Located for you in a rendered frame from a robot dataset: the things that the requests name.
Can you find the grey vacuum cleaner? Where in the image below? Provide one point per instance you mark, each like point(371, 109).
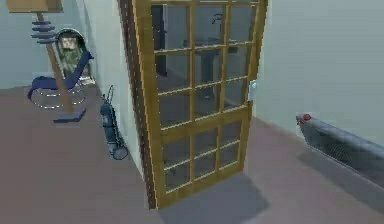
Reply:
point(111, 128)

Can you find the grey pedestal sink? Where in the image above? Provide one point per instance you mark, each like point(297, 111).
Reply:
point(208, 63)

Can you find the blue lounge chair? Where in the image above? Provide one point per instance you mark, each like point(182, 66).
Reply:
point(50, 82)

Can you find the wooden glass-paned room door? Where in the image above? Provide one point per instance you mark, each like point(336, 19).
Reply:
point(148, 100)

